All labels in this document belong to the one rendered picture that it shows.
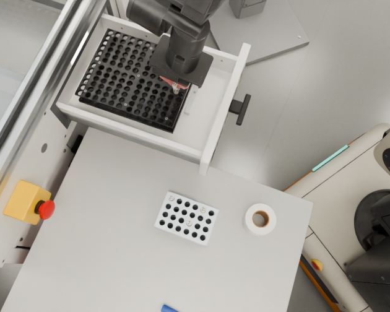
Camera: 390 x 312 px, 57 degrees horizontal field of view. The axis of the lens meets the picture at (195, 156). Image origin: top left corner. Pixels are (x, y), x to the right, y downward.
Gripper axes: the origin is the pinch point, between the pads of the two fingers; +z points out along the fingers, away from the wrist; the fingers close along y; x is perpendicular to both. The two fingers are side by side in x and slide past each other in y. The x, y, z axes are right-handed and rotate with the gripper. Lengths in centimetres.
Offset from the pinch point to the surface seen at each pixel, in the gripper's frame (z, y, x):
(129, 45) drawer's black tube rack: 9.9, 14.0, -8.9
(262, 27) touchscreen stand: 87, -22, -92
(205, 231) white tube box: 16.3, -19.0, 23.3
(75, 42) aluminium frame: 1.9, 22.0, 0.0
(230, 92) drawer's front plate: 0.4, -11.1, -3.2
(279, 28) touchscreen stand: 86, -30, -95
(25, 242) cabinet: 27, 18, 41
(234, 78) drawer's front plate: 0.4, -10.8, -6.6
